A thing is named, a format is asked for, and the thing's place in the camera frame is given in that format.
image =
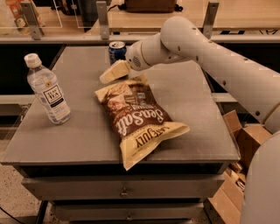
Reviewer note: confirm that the left metal bracket post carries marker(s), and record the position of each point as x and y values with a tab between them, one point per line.
32	21

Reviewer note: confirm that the grey upper drawer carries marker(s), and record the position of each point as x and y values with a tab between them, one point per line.
124	187

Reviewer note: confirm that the clear tea water bottle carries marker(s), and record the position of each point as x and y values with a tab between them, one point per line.
46	87

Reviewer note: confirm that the blue pepsi can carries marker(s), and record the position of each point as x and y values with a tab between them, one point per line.
116	51

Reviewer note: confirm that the metal bracket post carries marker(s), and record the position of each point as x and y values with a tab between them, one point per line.
32	21
208	24
101	7

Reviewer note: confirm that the right metal bracket post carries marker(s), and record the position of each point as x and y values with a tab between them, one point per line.
208	24

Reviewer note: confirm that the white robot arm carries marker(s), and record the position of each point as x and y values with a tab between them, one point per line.
255	87

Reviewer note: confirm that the grey lower drawer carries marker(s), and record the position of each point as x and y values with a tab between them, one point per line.
128	212

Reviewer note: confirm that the brown sea salt chips bag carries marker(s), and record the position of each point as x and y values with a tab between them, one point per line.
140	123

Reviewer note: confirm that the middle metal bracket post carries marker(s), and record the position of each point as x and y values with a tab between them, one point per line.
101	7

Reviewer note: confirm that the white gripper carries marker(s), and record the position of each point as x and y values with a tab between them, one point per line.
135	59

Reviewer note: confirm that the grey drawer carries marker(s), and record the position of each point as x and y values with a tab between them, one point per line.
128	212
124	187

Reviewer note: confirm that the cardboard box with snacks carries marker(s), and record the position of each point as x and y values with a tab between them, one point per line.
226	205

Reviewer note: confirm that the colourful snack package top left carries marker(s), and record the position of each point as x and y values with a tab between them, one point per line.
18	14

